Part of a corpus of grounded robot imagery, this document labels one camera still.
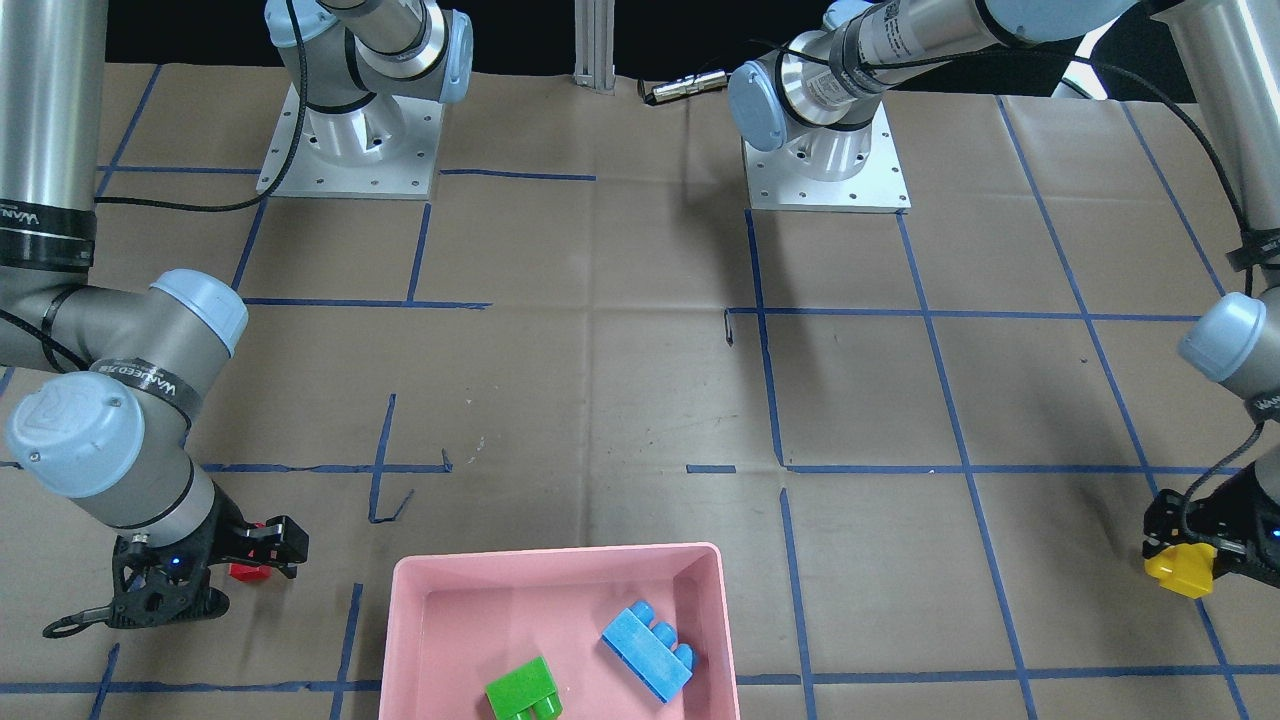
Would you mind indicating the red toy block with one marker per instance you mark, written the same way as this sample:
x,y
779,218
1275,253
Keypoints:
x,y
249,573

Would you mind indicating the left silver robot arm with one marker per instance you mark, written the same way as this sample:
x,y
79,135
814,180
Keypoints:
x,y
833,79

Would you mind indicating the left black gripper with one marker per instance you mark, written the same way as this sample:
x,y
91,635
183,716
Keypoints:
x,y
1243,506

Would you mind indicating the aluminium frame post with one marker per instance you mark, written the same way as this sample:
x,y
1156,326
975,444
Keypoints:
x,y
593,45

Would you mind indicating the pink plastic box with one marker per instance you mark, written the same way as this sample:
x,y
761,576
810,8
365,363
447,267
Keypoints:
x,y
457,622

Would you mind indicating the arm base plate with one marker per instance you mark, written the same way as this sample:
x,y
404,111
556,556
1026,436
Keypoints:
x,y
828,170
386,150

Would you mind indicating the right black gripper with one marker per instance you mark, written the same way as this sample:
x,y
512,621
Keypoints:
x,y
222,535

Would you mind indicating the metal cylinder connector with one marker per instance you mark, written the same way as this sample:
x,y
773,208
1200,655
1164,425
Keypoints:
x,y
682,88

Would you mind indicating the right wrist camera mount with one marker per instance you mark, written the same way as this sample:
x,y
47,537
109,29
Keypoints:
x,y
140,595

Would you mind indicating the blue toy block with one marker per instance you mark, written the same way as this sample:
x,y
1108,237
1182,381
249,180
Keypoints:
x,y
651,650

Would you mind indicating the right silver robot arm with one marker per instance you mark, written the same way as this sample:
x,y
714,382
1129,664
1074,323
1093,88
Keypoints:
x,y
130,371

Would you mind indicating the yellow toy block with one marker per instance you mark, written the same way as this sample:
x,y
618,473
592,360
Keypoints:
x,y
1185,569

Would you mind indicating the green toy block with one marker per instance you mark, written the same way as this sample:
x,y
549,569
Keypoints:
x,y
528,692

